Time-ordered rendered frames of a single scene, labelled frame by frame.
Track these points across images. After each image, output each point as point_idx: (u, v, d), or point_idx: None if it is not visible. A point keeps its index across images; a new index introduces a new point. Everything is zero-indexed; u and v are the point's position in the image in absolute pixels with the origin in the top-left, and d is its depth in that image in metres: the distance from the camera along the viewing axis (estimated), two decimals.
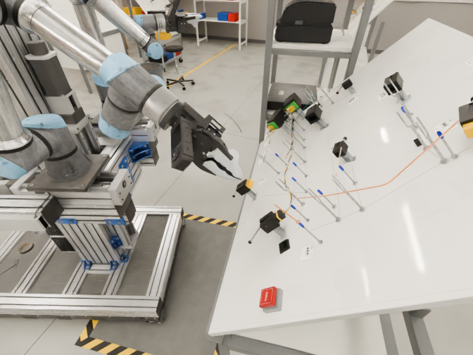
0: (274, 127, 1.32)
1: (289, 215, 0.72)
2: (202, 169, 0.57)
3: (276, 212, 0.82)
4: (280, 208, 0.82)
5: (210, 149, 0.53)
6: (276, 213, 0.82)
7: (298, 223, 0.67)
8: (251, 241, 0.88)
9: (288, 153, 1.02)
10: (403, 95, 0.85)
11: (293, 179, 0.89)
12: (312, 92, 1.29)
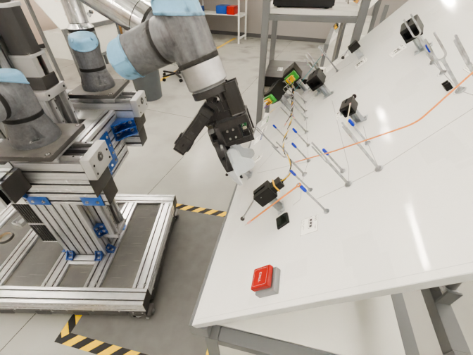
0: (272, 100, 1.20)
1: (281, 197, 0.56)
2: None
3: (272, 181, 0.69)
4: (278, 177, 0.70)
5: None
6: (274, 182, 0.69)
7: (300, 184, 0.54)
8: (244, 217, 0.75)
9: (287, 121, 0.90)
10: (424, 44, 0.72)
11: (293, 146, 0.76)
12: (314, 60, 1.16)
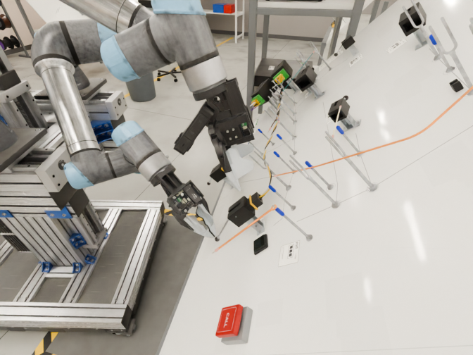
0: (260, 101, 1.09)
1: (253, 221, 0.46)
2: None
3: (250, 197, 0.59)
4: (256, 192, 0.59)
5: None
6: (251, 198, 0.59)
7: (276, 207, 0.44)
8: (219, 237, 0.65)
9: (272, 125, 0.79)
10: None
11: (275, 155, 0.66)
12: (305, 58, 1.06)
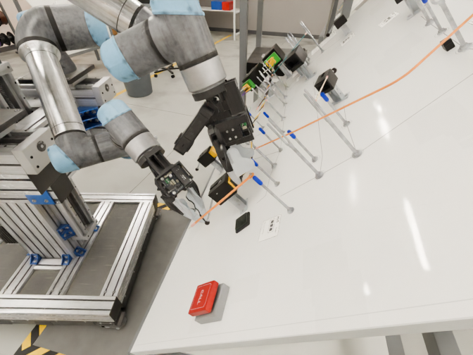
0: (250, 86, 1.06)
1: (230, 191, 0.43)
2: None
3: (229, 176, 0.56)
4: None
5: None
6: None
7: (253, 175, 0.41)
8: (208, 220, 0.62)
9: (260, 105, 0.76)
10: (418, 5, 0.58)
11: (260, 132, 0.63)
12: (296, 40, 1.03)
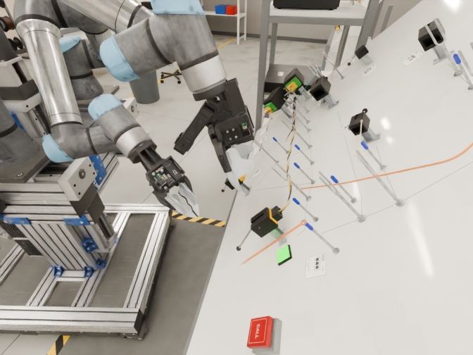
0: (272, 109, 1.11)
1: (282, 235, 0.48)
2: None
3: (269, 210, 0.61)
4: (276, 206, 0.61)
5: None
6: (271, 211, 0.61)
7: (306, 222, 0.45)
8: (241, 247, 0.67)
9: (288, 135, 0.81)
10: (444, 52, 0.63)
11: (295, 166, 0.68)
12: (317, 66, 1.07)
